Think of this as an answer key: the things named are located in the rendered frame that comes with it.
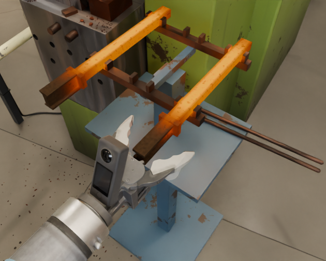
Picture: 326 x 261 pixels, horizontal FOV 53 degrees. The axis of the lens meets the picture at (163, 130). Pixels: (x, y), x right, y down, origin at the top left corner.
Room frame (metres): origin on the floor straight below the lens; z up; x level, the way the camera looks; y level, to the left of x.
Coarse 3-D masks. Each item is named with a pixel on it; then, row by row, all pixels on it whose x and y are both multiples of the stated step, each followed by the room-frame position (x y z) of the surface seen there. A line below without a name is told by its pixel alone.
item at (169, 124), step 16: (240, 48) 0.63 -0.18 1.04; (224, 64) 0.57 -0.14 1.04; (208, 80) 0.52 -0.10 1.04; (192, 96) 0.47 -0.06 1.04; (176, 112) 0.43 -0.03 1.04; (160, 128) 0.38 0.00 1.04; (176, 128) 0.39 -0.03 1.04; (144, 144) 0.35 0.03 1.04; (160, 144) 0.36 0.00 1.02; (144, 160) 0.33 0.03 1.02
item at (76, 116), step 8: (64, 104) 1.03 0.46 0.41; (72, 104) 1.00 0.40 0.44; (64, 112) 1.04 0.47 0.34; (72, 112) 1.01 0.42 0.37; (80, 112) 0.98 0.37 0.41; (88, 112) 0.95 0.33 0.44; (64, 120) 1.05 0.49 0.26; (72, 120) 1.02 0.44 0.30; (80, 120) 0.99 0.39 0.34; (88, 120) 0.95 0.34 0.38; (72, 128) 1.03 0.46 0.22; (80, 128) 1.00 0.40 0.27; (72, 136) 1.04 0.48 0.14; (80, 136) 1.01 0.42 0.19; (88, 136) 0.97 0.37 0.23; (80, 144) 1.02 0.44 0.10; (88, 144) 0.98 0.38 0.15; (96, 144) 0.95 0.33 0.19; (88, 152) 0.99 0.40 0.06; (96, 152) 0.96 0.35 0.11
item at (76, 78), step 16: (160, 16) 0.76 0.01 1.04; (128, 32) 0.69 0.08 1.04; (144, 32) 0.70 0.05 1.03; (112, 48) 0.63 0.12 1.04; (128, 48) 0.65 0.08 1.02; (96, 64) 0.57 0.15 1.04; (64, 80) 0.51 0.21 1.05; (80, 80) 0.52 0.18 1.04; (48, 96) 0.46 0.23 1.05; (64, 96) 0.50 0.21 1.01
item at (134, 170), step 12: (132, 168) 0.30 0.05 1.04; (144, 168) 0.30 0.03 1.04; (132, 180) 0.28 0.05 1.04; (120, 192) 0.26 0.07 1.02; (132, 192) 0.26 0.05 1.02; (144, 192) 0.29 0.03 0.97; (96, 204) 0.23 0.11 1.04; (120, 204) 0.26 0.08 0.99; (132, 204) 0.26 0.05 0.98; (108, 216) 0.22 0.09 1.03
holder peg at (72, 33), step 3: (72, 30) 0.92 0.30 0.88; (69, 33) 0.90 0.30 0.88; (72, 33) 0.91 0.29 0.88; (75, 33) 0.91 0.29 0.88; (66, 36) 0.89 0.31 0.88; (69, 36) 0.89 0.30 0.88; (72, 36) 0.90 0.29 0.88; (75, 36) 0.90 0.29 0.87; (66, 39) 0.89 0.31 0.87; (69, 39) 0.88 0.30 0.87; (72, 39) 0.89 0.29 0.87; (69, 42) 0.89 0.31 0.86
